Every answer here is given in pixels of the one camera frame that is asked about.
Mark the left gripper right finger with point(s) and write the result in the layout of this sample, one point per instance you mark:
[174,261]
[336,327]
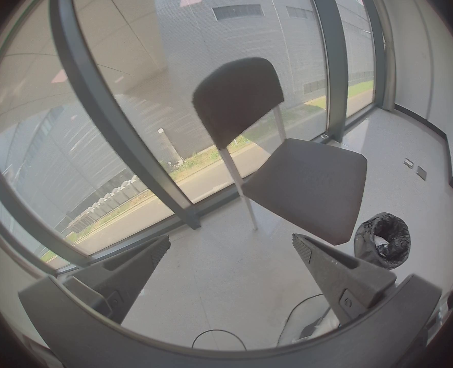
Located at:
[337,278]

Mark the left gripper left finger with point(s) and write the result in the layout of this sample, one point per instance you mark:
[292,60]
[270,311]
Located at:
[134,278]

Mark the black plastic bag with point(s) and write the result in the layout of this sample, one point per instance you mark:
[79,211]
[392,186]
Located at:
[364,243]

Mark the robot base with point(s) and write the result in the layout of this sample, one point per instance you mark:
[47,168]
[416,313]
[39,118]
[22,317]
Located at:
[318,326]

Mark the grey chair with white legs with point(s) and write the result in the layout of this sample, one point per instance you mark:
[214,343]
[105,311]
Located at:
[307,190]

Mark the window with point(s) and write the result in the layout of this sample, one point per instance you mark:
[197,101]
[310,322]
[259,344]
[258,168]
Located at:
[107,102]

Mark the beige curtain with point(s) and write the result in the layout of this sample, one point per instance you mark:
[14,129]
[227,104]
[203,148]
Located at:
[392,79]

